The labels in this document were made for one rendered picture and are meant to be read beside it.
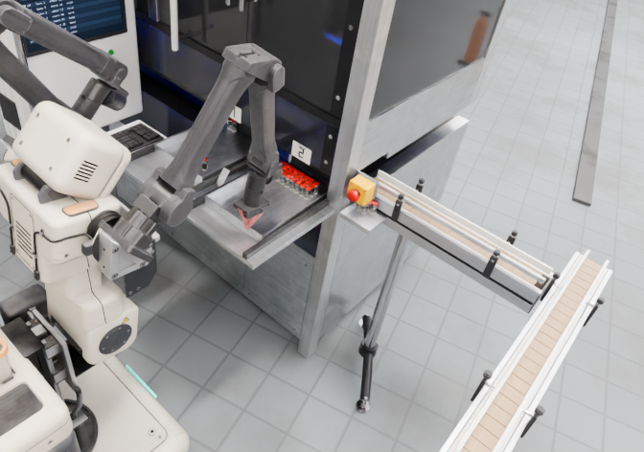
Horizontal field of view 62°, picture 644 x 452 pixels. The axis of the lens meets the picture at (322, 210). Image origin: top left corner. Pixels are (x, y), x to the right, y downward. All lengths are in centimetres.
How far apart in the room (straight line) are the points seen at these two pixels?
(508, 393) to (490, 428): 12
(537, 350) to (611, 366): 151
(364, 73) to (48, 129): 84
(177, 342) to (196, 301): 25
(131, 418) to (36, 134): 108
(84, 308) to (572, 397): 215
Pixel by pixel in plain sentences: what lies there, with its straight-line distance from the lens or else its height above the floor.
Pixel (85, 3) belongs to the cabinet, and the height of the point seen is 131.
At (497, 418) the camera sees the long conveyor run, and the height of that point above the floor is 93.
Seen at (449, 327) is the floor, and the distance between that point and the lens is 282.
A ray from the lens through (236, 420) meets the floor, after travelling 234.
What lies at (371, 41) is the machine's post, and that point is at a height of 149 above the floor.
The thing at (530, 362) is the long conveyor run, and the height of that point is 93.
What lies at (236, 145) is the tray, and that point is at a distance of 212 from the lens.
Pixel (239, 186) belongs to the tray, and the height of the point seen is 88.
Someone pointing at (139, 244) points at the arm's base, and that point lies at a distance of 125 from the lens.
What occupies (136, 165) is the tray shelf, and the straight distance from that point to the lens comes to 202.
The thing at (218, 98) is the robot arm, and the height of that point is 147.
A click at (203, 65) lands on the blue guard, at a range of 211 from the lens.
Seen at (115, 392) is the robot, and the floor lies 28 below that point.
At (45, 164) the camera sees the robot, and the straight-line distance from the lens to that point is 129.
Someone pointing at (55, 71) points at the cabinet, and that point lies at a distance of 217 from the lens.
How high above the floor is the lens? 205
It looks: 39 degrees down
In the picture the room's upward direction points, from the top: 11 degrees clockwise
